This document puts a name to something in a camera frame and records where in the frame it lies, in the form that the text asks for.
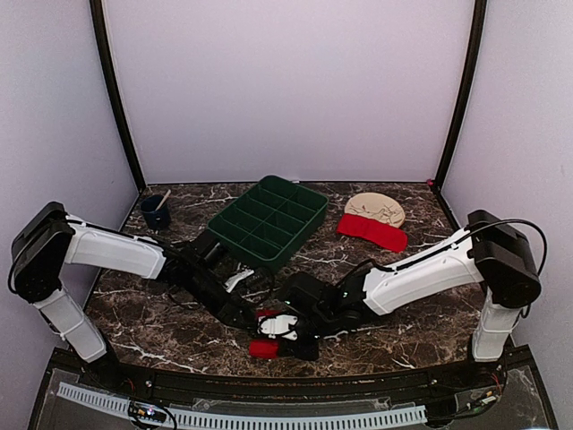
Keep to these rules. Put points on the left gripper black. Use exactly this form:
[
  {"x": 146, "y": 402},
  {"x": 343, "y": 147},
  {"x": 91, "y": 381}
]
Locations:
[{"x": 229, "y": 309}]

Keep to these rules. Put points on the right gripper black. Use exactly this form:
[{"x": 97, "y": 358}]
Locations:
[{"x": 309, "y": 353}]

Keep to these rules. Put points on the red sock with santa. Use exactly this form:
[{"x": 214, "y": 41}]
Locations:
[{"x": 264, "y": 348}]

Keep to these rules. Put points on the green compartment tray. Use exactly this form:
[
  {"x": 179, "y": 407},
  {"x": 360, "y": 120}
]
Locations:
[{"x": 270, "y": 222}]

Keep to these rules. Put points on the red sock plain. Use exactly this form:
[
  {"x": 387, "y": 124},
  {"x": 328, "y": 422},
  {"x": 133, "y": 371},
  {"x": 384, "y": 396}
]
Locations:
[{"x": 383, "y": 235}]

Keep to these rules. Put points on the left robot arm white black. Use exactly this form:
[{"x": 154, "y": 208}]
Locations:
[{"x": 54, "y": 238}]

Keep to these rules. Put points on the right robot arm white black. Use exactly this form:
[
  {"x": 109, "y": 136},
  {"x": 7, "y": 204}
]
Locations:
[{"x": 487, "y": 250}]

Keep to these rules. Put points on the dark blue cup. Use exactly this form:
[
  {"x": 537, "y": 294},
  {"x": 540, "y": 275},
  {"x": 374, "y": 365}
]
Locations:
[{"x": 156, "y": 215}]

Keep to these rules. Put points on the wooden stick in cup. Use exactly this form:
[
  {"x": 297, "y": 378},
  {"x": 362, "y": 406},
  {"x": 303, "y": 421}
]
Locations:
[{"x": 164, "y": 199}]

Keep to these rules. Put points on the beige patterned plate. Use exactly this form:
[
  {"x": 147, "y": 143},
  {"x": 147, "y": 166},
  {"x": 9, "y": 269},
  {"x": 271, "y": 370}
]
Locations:
[{"x": 376, "y": 206}]

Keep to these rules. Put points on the small circuit board left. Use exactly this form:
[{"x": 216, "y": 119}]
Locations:
[{"x": 146, "y": 413}]

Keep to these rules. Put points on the small circuit board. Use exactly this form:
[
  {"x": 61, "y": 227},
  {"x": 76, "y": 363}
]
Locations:
[
  {"x": 483, "y": 402},
  {"x": 146, "y": 413}
]

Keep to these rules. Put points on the small circuit board right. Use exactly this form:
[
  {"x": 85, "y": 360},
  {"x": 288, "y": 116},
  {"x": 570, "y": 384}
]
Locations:
[{"x": 483, "y": 402}]

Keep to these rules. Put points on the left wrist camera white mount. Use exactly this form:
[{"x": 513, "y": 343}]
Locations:
[{"x": 234, "y": 280}]

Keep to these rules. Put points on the grey slotted cable duct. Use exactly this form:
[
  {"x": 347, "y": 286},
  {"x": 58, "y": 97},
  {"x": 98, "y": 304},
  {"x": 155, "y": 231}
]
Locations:
[{"x": 243, "y": 416}]

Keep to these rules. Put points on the black front rail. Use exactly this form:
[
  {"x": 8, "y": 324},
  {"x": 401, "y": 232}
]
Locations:
[{"x": 516, "y": 371}]

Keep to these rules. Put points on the left black frame post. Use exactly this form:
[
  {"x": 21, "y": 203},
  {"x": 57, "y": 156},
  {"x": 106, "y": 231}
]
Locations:
[{"x": 113, "y": 92}]

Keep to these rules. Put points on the black frame post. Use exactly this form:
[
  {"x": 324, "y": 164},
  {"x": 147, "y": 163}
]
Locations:
[
  {"x": 465, "y": 86},
  {"x": 113, "y": 92}
]

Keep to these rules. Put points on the right black frame post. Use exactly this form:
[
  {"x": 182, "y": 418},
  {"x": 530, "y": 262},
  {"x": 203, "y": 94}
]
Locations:
[{"x": 465, "y": 86}]

